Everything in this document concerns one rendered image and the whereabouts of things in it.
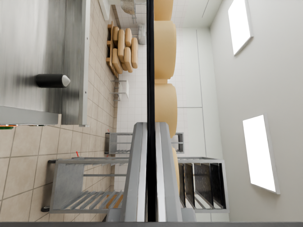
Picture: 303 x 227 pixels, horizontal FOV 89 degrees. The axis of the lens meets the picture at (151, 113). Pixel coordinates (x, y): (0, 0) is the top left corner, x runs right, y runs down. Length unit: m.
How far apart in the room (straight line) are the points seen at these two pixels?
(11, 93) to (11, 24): 0.13
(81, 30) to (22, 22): 0.17
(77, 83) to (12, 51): 0.17
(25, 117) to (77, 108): 0.13
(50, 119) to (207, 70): 4.94
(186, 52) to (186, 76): 0.83
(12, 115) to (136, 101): 4.25
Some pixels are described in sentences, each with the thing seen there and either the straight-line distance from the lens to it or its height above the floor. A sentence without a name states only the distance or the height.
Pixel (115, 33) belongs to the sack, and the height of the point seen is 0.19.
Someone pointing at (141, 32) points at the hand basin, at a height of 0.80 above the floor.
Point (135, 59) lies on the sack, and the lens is 4.21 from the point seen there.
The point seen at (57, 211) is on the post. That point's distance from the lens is 1.94.
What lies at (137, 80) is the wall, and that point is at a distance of 4.77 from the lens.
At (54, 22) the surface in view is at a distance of 0.53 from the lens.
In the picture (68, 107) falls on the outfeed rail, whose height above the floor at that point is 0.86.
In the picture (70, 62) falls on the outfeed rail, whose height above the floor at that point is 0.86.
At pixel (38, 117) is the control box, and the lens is 0.43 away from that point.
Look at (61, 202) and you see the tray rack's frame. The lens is 2.08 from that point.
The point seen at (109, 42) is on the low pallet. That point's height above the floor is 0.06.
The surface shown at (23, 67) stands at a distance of 0.41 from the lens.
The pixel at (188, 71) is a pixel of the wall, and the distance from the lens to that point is 5.01.
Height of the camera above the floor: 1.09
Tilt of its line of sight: level
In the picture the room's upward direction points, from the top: 90 degrees clockwise
